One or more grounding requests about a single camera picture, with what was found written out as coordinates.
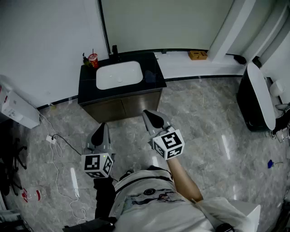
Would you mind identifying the black power cable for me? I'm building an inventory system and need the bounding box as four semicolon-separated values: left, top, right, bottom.
51;133;82;156

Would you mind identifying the black and white bathtub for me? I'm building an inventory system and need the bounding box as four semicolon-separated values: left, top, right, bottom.
237;62;277;132

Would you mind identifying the black oblong object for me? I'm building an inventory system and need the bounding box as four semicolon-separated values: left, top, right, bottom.
233;54;247;65

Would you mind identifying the black faucet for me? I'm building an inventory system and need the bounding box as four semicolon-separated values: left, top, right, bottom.
108;44;122;62

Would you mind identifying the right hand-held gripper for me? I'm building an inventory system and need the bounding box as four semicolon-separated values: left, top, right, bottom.
142;110;185;161

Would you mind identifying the person's left forearm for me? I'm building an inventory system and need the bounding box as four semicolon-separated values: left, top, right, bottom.
93;176;116;219

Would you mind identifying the black-topped wooden vanity cabinet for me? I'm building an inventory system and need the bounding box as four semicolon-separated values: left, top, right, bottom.
77;52;168;124

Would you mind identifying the white box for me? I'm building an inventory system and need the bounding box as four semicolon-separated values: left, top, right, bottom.
233;199;261;232

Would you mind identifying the red paper cup with straw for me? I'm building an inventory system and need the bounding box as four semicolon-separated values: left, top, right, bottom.
87;48;100;69

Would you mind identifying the white cable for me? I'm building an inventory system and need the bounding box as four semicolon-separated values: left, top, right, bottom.
37;108;87;225

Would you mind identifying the small blue object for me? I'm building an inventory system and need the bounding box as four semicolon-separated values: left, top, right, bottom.
267;159;284;169

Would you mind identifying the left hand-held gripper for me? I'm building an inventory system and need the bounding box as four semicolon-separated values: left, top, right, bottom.
81;123;116;179

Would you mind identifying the dark soap bottle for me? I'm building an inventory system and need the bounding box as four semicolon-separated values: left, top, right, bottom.
82;53;92;68

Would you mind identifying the person's right forearm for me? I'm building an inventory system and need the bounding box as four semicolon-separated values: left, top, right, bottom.
166;156;204;203

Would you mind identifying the white floor appliance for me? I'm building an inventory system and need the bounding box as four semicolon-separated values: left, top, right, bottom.
0;74;41;129

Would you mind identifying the black waist pack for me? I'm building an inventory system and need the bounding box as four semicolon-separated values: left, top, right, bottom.
62;216;117;232

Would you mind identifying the small wooden box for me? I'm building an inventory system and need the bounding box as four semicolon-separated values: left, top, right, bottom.
188;50;208;61

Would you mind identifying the white sink basin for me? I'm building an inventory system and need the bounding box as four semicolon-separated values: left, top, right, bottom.
96;60;144;90

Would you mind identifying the white round container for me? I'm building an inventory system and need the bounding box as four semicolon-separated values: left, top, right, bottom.
269;79;286;98

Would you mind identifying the clear bottle with red label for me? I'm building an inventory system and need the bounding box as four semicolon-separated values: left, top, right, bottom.
21;185;47;203

